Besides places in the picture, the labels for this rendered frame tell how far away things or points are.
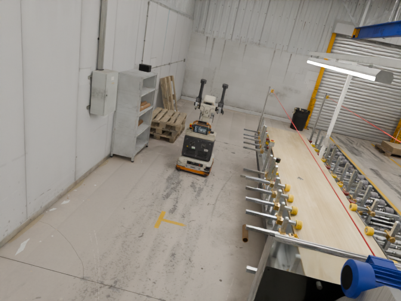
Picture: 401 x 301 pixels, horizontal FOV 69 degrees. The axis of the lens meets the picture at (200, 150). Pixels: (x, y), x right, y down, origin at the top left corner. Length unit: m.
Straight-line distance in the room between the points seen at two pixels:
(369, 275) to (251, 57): 10.43
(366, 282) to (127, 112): 4.71
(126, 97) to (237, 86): 6.64
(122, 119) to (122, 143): 0.45
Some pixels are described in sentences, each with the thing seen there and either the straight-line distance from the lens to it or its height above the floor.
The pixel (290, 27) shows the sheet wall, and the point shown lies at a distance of 11.27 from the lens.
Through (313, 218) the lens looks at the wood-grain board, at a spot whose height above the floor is 0.90.
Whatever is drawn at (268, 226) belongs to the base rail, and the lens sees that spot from 3.19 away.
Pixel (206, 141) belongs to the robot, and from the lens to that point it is 5.19.
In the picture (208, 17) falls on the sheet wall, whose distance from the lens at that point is 11.24.
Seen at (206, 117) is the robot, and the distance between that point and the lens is 5.48.
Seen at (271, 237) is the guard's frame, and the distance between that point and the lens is 1.14.
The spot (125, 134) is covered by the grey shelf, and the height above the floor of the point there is 0.50.
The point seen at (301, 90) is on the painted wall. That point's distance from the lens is 11.43.
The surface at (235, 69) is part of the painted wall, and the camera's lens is 11.16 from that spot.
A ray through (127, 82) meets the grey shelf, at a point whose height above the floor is 1.43.
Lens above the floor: 2.36
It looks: 21 degrees down
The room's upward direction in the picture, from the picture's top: 12 degrees clockwise
